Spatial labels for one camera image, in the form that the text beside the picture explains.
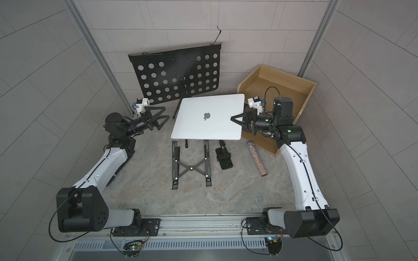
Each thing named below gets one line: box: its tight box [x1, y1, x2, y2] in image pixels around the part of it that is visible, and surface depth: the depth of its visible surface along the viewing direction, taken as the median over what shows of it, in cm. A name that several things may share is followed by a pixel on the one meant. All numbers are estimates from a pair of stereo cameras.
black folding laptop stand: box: [171, 139, 212, 190], surface depth 88 cm
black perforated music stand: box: [127, 26, 223, 119], surface depth 77 cm
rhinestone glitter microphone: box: [246, 140, 268, 177], surface depth 93 cm
